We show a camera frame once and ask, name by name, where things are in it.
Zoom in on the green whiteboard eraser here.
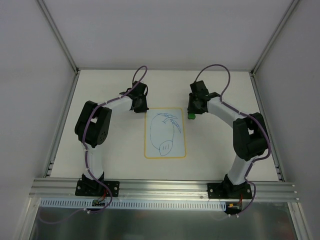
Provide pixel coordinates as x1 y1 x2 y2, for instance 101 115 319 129
187 113 196 120

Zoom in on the yellow-framed small whiteboard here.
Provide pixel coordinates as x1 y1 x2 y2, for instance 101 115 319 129
144 107 187 160

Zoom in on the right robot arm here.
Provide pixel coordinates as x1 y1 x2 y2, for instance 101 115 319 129
187 80 270 199

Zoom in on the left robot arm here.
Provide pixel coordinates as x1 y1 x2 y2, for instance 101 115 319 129
74 81 149 197

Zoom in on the right aluminium frame post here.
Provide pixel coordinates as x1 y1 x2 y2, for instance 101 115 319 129
249 0 301 76

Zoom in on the aluminium frame post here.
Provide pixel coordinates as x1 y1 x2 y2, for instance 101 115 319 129
34 0 81 73
249 0 301 76

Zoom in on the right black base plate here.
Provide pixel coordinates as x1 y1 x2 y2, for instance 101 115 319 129
207 181 253 200

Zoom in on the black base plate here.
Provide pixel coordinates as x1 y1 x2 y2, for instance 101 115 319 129
207 181 253 200
75 178 120 197

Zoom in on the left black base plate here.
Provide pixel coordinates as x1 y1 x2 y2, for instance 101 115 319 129
75 178 120 197

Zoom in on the white slotted cable duct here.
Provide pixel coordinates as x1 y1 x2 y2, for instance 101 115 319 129
39 197 227 211

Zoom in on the left aluminium frame post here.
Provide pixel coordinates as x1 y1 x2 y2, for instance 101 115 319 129
34 0 81 73

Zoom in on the aluminium mounting rail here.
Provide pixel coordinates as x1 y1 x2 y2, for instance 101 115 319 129
29 177 300 203

